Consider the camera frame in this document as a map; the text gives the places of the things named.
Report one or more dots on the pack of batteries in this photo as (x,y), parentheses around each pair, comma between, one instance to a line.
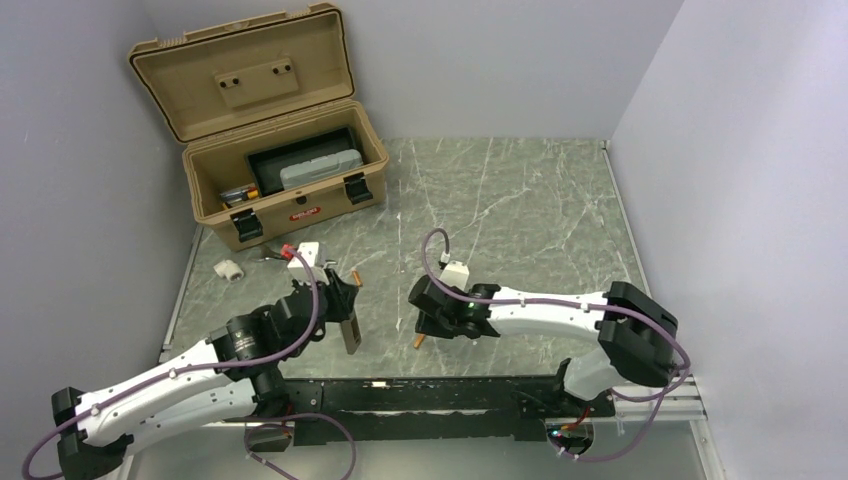
(236,196)

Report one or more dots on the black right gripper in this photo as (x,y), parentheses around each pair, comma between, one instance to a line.
(425,324)

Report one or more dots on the black tray in toolbox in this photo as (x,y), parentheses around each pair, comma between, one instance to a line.
(265,165)

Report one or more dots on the white plastic pipe fitting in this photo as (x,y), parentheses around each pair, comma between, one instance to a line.
(228,270)

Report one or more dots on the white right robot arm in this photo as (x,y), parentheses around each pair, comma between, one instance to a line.
(633,337)

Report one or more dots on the white remote control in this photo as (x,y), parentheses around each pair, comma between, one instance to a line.
(351,334)

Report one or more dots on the silver open-end wrench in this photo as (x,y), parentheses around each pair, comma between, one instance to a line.
(266,253)

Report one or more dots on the tan plastic toolbox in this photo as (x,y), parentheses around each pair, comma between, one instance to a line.
(229,90)

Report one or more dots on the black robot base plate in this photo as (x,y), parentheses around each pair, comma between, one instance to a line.
(428,408)

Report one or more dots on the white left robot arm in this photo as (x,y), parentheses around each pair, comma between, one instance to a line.
(231,373)

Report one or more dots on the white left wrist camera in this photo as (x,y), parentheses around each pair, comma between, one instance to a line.
(307,262)

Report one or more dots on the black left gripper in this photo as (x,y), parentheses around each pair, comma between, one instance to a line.
(342,297)

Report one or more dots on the grey plastic case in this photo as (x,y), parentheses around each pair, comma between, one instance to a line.
(319,168)

